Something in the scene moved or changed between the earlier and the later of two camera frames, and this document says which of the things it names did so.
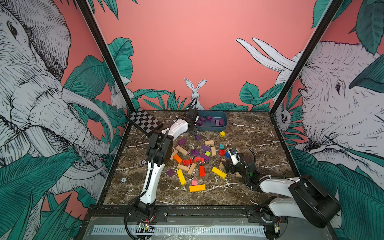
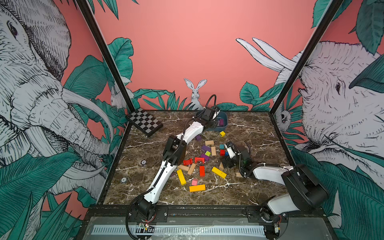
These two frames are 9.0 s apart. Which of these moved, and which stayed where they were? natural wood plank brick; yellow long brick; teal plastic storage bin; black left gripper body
Moved: black left gripper body
Stayed: natural wood plank brick; teal plastic storage bin; yellow long brick
